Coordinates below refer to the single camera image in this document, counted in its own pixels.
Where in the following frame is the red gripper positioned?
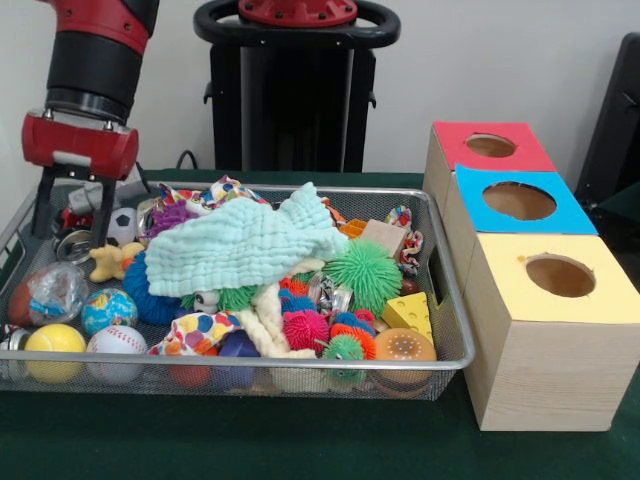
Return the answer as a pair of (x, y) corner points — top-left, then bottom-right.
(21, 112), (140, 249)

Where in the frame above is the mint green cloth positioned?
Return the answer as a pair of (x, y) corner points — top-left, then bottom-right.
(144, 182), (350, 296)

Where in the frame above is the wooden box with three holes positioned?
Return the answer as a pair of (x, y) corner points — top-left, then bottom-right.
(422, 120), (640, 432)

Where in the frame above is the white black soccer ball toy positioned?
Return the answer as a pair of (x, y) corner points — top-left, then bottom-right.
(107, 207), (139, 246)

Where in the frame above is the globe print ball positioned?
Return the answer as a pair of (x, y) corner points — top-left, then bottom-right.
(80, 288), (139, 337)

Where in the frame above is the yellow ball toy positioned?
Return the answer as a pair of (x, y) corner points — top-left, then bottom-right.
(23, 323), (87, 384)

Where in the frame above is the white baseball toy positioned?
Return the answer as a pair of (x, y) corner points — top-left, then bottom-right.
(85, 325), (149, 385)

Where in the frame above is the plain green spiky ball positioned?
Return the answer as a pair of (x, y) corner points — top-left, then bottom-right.
(323, 238), (404, 317)

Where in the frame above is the dark green table cloth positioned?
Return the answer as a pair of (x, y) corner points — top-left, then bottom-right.
(0, 168), (640, 480)

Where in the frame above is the yellow toy cheese wedge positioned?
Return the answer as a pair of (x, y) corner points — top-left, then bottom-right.
(382, 292), (435, 346)

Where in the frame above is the toy burger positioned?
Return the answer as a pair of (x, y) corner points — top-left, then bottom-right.
(373, 327), (437, 399)

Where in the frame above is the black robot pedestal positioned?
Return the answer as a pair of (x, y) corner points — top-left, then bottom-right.
(193, 0), (401, 174)

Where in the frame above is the wire mesh bin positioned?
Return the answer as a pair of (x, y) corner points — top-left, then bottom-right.
(0, 178), (476, 401)

